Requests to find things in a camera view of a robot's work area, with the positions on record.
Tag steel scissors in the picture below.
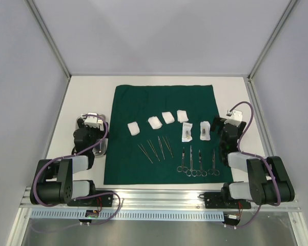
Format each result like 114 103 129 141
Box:
186 146 197 177
196 151 208 177
208 149 220 176

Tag steel tweezers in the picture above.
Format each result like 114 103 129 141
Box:
157 136 165 160
147 139 160 161
163 136 174 158
138 143 153 163

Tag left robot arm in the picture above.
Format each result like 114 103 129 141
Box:
30 123 109 207

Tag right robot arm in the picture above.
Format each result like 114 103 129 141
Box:
210 116 295 208

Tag dark green surgical drape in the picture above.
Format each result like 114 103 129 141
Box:
104 85 233 185

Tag stainless steel instrument tray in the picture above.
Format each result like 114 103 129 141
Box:
73 114 109 157

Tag clear suture packet right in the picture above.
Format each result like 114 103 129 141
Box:
200 121 211 141

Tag clear suture packet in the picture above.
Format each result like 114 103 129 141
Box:
181 122 193 142
200 121 211 141

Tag clear suture packet left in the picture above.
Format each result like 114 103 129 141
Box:
181 122 193 142

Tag white gauze pad far left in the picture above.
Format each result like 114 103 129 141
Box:
127 121 140 136

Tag white gauze pad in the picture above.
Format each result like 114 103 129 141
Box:
148 116 162 130
162 112 175 124
127 121 140 136
177 110 189 123

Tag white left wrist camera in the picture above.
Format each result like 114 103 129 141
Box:
82 112 103 129

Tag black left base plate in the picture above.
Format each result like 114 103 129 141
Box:
67 191 113 208

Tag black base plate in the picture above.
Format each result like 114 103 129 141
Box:
67 191 113 208
198 192 252 210

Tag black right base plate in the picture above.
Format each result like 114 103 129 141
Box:
198 192 252 210

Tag aluminium front rail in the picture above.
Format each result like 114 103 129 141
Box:
19 187 301 212

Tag slotted white cable duct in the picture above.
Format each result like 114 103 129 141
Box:
30 209 224 222

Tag left aluminium frame post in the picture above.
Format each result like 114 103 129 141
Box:
25 0 72 78

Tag aluminium frame post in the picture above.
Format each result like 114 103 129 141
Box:
247 0 299 80
25 0 72 78

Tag right aluminium frame post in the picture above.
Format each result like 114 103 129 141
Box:
247 0 299 80

